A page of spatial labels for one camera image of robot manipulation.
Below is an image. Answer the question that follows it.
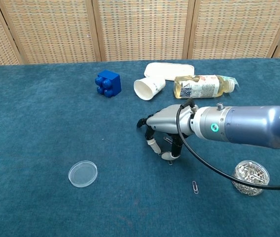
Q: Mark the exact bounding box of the white paper cup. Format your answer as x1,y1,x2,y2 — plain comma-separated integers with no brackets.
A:
133,77,166,101

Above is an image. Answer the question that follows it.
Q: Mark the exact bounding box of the blue table cloth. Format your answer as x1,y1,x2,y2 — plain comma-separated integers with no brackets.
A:
0,58,280,237

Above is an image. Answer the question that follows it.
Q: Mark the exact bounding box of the blue toy building block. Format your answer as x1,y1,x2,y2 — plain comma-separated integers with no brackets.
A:
94,70,122,98

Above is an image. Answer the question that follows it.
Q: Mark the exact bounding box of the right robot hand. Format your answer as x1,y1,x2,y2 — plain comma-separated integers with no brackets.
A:
137,103,200,161

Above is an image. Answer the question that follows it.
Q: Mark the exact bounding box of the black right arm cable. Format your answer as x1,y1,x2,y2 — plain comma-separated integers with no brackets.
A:
176,98,280,191

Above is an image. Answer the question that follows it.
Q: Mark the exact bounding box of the clear container of paperclips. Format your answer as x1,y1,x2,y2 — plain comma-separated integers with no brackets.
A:
231,160,270,197

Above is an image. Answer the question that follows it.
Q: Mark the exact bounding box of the clear round plastic lid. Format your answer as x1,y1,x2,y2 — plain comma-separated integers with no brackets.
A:
68,160,98,188

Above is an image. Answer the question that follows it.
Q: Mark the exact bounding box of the clear bottle with yellow liquid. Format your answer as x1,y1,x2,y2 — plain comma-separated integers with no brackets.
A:
173,74,237,100

